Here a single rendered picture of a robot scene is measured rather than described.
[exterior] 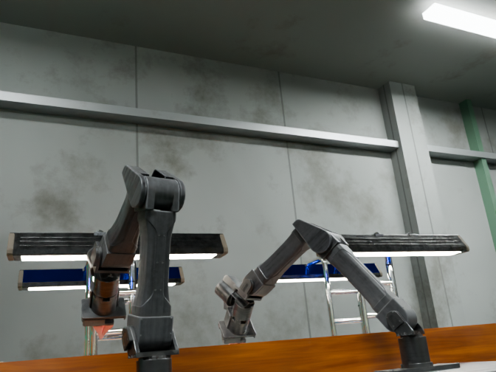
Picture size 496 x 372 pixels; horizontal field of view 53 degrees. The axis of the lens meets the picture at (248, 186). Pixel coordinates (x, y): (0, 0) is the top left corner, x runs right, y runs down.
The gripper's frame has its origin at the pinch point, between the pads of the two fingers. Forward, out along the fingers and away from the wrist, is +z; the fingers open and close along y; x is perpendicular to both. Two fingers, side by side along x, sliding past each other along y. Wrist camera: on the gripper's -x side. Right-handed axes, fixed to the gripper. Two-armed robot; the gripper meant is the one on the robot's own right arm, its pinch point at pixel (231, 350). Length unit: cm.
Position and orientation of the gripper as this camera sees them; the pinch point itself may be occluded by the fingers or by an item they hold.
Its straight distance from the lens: 159.3
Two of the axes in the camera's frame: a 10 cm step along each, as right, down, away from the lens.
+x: 2.9, 5.0, -8.1
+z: -2.1, 8.6, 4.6
